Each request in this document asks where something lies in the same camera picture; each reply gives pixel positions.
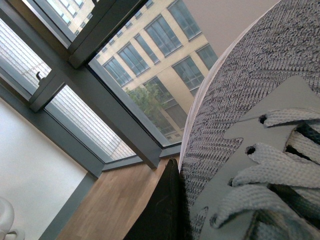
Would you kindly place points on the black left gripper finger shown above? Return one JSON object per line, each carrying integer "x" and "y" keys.
{"x": 161, "y": 218}

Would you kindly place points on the grey knit sneaker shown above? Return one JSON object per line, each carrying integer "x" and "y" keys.
{"x": 250, "y": 155}

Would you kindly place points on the white round object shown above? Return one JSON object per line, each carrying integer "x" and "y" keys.
{"x": 7, "y": 216}

